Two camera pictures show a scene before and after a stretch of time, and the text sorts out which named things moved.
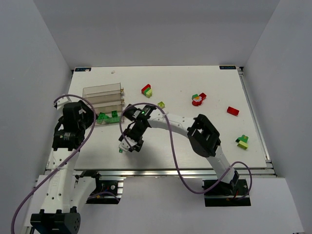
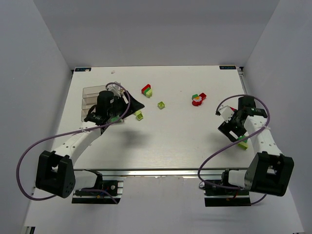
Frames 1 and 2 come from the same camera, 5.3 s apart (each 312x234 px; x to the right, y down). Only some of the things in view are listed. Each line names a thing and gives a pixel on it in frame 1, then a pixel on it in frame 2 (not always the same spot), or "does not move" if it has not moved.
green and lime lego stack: x=243 y=142 does not move
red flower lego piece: x=198 y=100 does not move
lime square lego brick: x=161 y=105 does not move
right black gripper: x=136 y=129 -> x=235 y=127
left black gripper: x=90 y=114 -> x=125 y=106
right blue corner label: x=223 y=67 does not move
